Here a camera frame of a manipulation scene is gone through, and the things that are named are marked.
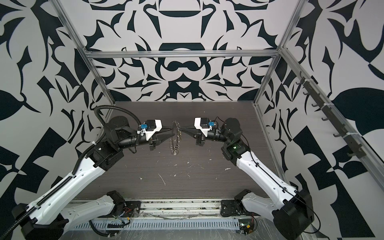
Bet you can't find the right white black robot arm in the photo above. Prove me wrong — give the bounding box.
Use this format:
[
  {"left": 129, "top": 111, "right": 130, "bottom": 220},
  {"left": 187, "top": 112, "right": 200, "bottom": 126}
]
[{"left": 180, "top": 118, "right": 315, "bottom": 240}]

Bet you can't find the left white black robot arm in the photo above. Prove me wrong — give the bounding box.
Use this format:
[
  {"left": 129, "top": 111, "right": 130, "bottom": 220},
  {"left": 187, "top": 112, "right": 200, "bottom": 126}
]
[{"left": 12, "top": 116, "right": 173, "bottom": 240}]

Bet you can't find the right electronics board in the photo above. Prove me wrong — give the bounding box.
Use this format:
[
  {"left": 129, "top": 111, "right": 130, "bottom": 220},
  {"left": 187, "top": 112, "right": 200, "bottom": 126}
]
[{"left": 239, "top": 218, "right": 258, "bottom": 235}]

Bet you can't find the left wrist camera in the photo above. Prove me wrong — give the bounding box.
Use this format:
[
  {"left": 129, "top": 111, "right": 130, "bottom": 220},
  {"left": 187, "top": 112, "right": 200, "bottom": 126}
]
[{"left": 137, "top": 120, "right": 163, "bottom": 141}]

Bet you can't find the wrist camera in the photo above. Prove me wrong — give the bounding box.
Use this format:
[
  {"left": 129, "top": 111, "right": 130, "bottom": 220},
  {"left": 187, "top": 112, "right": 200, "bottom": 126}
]
[
  {"left": 137, "top": 120, "right": 163, "bottom": 141},
  {"left": 194, "top": 117, "right": 217, "bottom": 138}
]

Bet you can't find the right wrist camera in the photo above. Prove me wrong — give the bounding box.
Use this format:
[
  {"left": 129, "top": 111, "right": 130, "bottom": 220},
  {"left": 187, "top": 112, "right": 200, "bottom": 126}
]
[{"left": 194, "top": 117, "right": 217, "bottom": 138}]

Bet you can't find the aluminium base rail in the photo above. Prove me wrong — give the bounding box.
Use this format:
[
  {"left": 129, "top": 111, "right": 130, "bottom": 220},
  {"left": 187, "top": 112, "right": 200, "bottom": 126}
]
[{"left": 52, "top": 197, "right": 308, "bottom": 222}]

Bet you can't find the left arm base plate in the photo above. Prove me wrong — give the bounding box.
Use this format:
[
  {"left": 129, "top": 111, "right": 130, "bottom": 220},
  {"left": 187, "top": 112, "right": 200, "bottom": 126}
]
[{"left": 116, "top": 200, "right": 142, "bottom": 218}]

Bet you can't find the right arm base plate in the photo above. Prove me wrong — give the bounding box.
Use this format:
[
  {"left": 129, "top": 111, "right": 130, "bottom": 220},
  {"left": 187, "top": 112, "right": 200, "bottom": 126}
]
[{"left": 220, "top": 200, "right": 252, "bottom": 218}]

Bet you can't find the white slotted cable duct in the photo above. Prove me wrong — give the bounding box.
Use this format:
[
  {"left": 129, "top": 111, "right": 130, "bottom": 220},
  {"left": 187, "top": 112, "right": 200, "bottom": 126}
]
[{"left": 93, "top": 219, "right": 240, "bottom": 231}]

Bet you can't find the black corrugated cable conduit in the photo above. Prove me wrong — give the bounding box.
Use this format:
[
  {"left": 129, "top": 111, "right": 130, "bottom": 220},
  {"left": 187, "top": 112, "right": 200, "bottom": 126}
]
[{"left": 0, "top": 104, "right": 142, "bottom": 240}]

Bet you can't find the wall hook rail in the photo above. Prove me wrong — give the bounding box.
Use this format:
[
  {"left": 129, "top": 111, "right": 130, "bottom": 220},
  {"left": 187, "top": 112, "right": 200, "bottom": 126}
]
[{"left": 297, "top": 72, "right": 367, "bottom": 159}]

